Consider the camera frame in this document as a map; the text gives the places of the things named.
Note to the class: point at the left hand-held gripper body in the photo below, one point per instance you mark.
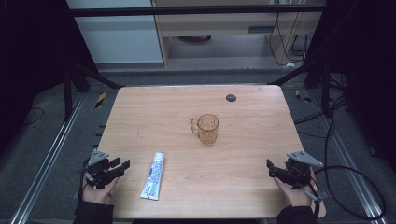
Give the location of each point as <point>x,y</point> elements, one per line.
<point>99,169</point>

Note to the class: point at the person's right hand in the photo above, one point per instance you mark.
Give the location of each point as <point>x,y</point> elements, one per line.
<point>295,196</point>

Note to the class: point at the person's left hand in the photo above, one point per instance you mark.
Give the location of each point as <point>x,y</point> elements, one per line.
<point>97,193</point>

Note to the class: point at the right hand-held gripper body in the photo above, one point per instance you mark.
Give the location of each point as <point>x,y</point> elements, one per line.
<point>298,171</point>

